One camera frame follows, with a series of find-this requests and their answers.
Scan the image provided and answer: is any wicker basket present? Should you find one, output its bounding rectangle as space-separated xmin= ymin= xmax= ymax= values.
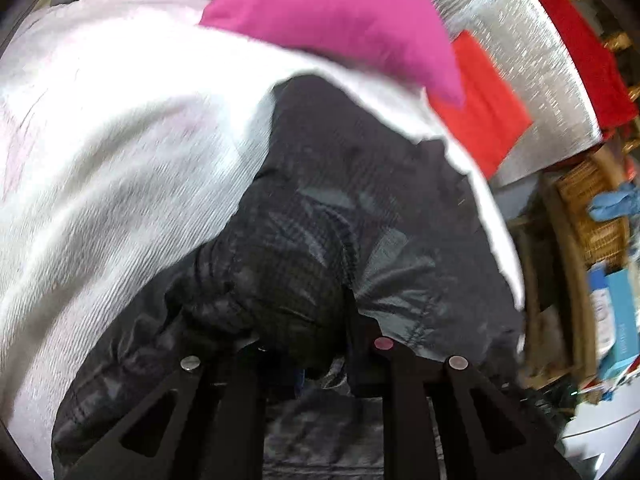
xmin=541 ymin=152 xmax=633 ymax=271

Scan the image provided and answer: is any light blue cloth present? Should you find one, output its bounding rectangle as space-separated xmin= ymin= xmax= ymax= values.
xmin=587 ymin=182 xmax=640 ymax=222

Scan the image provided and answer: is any black quilted jacket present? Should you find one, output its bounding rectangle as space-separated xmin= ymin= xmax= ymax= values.
xmin=51 ymin=76 xmax=522 ymax=479

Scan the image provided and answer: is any magenta pillow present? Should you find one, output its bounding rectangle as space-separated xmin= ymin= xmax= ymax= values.
xmin=201 ymin=0 xmax=464 ymax=105

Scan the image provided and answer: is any red cloth on headboard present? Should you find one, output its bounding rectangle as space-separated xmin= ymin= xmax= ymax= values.
xmin=538 ymin=0 xmax=638 ymax=130

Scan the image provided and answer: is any blue white box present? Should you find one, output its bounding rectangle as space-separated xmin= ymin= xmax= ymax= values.
xmin=587 ymin=262 xmax=639 ymax=382

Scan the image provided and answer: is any white pink floral blanket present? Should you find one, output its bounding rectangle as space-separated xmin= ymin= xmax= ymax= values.
xmin=1 ymin=0 xmax=524 ymax=478

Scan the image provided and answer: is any silver foil insulation mat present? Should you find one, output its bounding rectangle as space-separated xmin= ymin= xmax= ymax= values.
xmin=433 ymin=0 xmax=601 ymax=186

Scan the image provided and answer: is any red cushion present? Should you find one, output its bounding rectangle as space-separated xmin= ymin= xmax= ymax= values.
xmin=427 ymin=30 xmax=533 ymax=180

